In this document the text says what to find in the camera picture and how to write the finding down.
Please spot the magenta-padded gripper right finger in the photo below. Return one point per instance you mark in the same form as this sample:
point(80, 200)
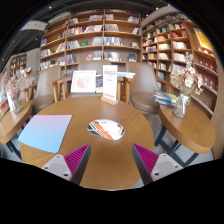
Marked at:
point(146, 160)

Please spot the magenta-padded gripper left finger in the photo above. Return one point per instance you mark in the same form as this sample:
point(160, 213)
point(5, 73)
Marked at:
point(76, 160)

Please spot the white orange patterned computer mouse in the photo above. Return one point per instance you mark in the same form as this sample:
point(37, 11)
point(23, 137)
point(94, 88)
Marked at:
point(106, 129)

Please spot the blue pink gradient mouse pad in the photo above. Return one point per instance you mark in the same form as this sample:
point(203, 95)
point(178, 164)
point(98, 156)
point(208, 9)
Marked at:
point(45, 132)

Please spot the round wooden side table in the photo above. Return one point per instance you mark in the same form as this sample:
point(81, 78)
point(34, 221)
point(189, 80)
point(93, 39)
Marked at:
point(13, 123)
point(188, 133)

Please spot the stack of colourful books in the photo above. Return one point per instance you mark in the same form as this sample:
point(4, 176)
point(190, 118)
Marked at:
point(165, 98)

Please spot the glass vase with beige flowers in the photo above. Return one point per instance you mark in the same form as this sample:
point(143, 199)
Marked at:
point(182, 103)

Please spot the white framed floral picture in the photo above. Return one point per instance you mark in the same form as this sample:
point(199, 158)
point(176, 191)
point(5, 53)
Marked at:
point(83, 81)

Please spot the dark cover book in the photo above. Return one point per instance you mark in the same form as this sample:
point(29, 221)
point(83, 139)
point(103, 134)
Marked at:
point(99, 83)

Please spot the glass vase with pink flowers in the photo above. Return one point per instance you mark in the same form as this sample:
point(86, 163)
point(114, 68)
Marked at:
point(15, 101)

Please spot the white sign on wooden base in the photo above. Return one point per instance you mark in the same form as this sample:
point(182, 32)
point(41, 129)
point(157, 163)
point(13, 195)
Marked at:
point(110, 82)

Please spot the stack of pale blue books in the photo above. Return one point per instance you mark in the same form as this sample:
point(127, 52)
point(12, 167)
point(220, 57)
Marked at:
point(126, 75)

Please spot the tan chair with wooden arms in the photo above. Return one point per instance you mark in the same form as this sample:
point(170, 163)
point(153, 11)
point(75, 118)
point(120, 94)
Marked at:
point(90, 65)

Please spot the small distant wooden bookshelf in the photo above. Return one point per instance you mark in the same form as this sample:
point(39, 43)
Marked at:
point(18, 63)

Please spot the curved wooden bookshelf with books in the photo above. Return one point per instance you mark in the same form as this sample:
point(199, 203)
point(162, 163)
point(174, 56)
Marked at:
point(173, 43)

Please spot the wide wooden bookshelf with books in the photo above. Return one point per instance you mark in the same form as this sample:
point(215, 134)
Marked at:
point(90, 36)

